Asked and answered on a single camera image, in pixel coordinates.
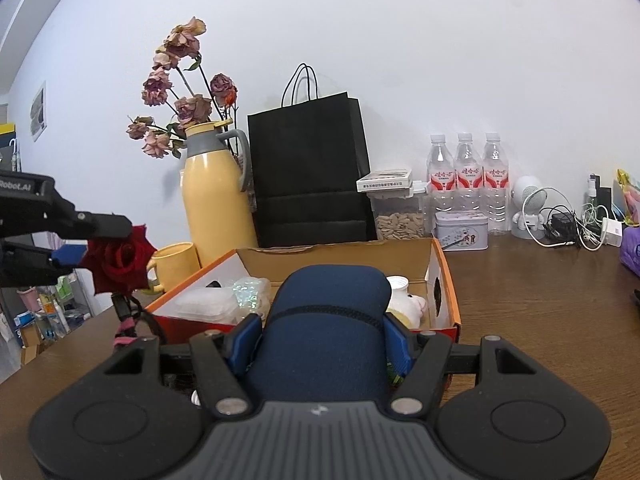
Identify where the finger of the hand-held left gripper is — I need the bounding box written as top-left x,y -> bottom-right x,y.
70,210 -> 134,240
0,240 -> 90,288

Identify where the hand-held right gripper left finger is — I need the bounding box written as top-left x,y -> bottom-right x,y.
102,315 -> 263,418

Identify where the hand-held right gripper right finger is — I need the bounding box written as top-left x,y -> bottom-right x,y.
382,316 -> 538,418

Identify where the red artificial rose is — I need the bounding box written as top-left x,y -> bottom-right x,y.
80,224 -> 158,296

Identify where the white plush sheep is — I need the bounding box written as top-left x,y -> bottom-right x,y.
385,290 -> 431,328

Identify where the iridescent glitter bag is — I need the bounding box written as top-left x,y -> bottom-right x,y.
232,277 -> 272,321

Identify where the navy zip pouch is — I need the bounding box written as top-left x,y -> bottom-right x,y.
245,265 -> 393,403

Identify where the grey braided cable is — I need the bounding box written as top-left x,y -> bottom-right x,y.
111,292 -> 166,351

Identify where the red cardboard box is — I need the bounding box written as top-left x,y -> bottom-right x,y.
144,237 -> 462,386

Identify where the dark tall cabinet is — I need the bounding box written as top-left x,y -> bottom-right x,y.
0,122 -> 22,173

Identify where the storage cart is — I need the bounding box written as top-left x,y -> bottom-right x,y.
0,280 -> 96,348

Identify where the yellow mug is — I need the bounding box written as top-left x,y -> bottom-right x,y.
146,242 -> 202,295

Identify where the yellow thermos jug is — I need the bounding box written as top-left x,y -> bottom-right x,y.
181,120 -> 251,268

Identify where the clear seed container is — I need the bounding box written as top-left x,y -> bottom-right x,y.
370,182 -> 428,241

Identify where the pale tin box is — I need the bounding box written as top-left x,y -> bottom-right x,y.
434,211 -> 489,252

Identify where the dried rose bouquet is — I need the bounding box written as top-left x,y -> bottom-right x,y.
126,16 -> 238,159

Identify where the flat white box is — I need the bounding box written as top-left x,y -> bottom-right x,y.
356,166 -> 414,193

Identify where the black paper bag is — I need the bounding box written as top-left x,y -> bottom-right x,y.
247,63 -> 378,249

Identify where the white robot-shaped desk fan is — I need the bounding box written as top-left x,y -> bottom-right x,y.
511,176 -> 546,239

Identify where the black power adapter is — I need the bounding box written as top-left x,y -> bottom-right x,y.
547,211 -> 576,236

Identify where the white power adapter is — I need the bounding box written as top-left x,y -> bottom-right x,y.
602,217 -> 626,247

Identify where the purple bag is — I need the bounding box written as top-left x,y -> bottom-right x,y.
620,227 -> 640,278

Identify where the black stand device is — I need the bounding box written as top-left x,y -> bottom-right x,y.
584,173 -> 613,221

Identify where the colourful snack packet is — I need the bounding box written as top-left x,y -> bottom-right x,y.
616,169 -> 640,226

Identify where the wall picture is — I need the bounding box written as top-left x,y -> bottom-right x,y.
30,80 -> 47,142

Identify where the white cable tangle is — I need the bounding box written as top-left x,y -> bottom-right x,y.
537,187 -> 608,250

